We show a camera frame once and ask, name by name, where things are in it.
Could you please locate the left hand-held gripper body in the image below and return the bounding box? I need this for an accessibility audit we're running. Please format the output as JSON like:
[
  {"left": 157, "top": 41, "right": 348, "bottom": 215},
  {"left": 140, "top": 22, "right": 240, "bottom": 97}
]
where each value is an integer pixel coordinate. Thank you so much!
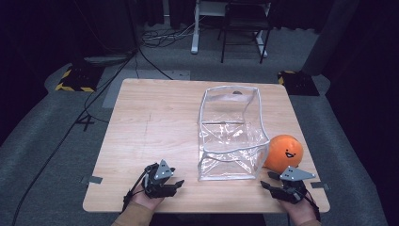
[{"left": 142, "top": 159, "right": 177, "bottom": 199}]

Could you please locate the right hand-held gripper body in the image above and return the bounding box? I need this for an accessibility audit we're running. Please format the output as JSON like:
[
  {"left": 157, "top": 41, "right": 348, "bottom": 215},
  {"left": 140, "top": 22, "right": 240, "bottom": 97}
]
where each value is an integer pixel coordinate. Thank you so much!
[{"left": 271, "top": 166, "right": 316, "bottom": 205}]

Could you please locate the orange plush toy with face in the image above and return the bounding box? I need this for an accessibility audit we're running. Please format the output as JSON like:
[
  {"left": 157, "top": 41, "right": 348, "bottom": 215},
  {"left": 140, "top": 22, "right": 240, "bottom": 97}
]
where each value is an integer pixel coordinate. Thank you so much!
[{"left": 263, "top": 134, "right": 305, "bottom": 173}]

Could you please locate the clear plastic bag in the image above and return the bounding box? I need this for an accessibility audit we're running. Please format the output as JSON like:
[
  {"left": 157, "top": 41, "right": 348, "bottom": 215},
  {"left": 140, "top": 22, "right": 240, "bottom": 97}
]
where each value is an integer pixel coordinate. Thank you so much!
[{"left": 197, "top": 85, "right": 271, "bottom": 182}]

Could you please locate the person's left hand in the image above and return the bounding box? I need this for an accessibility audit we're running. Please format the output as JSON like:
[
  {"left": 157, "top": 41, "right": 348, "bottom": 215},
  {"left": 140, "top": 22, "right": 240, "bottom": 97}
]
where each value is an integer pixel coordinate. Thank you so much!
[{"left": 130, "top": 186, "right": 165, "bottom": 211}]

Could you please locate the person's right hand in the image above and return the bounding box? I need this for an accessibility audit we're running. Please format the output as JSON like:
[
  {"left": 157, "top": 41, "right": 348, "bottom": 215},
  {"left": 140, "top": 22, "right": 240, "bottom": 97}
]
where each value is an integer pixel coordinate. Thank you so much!
[{"left": 278, "top": 196, "right": 318, "bottom": 226}]

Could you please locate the grey power strip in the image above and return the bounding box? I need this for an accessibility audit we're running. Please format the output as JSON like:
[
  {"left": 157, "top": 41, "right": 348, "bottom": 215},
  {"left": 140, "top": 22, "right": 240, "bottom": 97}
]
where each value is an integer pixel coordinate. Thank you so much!
[{"left": 83, "top": 55, "right": 130, "bottom": 66}]

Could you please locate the grey curtain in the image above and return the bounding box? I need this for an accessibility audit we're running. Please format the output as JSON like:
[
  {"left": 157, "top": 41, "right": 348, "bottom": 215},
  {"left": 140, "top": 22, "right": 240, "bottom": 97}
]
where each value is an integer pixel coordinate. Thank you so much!
[{"left": 301, "top": 0, "right": 361, "bottom": 77}]

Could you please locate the black chair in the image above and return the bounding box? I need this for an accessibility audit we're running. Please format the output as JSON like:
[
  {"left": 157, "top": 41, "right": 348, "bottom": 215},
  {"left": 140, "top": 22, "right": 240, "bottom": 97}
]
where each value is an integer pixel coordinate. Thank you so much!
[{"left": 217, "top": 0, "right": 273, "bottom": 65}]

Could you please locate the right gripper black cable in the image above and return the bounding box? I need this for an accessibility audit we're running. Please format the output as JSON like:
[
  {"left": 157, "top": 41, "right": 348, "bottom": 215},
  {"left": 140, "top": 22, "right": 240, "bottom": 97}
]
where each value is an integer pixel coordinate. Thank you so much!
[{"left": 302, "top": 187, "right": 322, "bottom": 221}]

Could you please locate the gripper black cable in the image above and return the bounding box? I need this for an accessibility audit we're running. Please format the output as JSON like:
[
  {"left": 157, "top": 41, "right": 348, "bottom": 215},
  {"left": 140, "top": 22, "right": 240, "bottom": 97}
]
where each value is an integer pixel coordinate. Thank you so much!
[
  {"left": 121, "top": 169, "right": 149, "bottom": 213},
  {"left": 302, "top": 187, "right": 322, "bottom": 221}
]

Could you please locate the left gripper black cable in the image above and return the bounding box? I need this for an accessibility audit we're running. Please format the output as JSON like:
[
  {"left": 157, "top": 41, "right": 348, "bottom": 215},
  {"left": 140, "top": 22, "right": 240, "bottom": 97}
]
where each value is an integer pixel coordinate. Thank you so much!
[{"left": 121, "top": 169, "right": 149, "bottom": 213}]

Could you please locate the black yellow striped base plate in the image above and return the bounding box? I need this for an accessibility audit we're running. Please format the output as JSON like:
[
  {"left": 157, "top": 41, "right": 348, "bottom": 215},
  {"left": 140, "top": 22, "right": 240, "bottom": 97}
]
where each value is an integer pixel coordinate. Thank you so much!
[
  {"left": 55, "top": 63, "right": 105, "bottom": 93},
  {"left": 277, "top": 70, "right": 320, "bottom": 97}
]

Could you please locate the long black floor cable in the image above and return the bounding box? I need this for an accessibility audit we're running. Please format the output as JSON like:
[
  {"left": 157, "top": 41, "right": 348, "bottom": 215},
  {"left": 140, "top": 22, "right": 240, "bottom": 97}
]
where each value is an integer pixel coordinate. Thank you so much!
[{"left": 11, "top": 46, "right": 140, "bottom": 226}]

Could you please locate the bundle of floor cables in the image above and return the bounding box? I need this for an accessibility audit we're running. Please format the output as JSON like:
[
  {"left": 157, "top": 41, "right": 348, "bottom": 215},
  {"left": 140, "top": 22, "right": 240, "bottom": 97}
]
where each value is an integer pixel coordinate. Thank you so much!
[{"left": 139, "top": 17, "right": 197, "bottom": 49}]

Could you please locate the white desk frame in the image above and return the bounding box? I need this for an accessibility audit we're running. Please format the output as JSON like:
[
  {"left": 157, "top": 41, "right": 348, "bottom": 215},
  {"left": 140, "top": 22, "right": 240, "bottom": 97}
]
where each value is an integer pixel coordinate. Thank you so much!
[{"left": 190, "top": 0, "right": 272, "bottom": 58}]

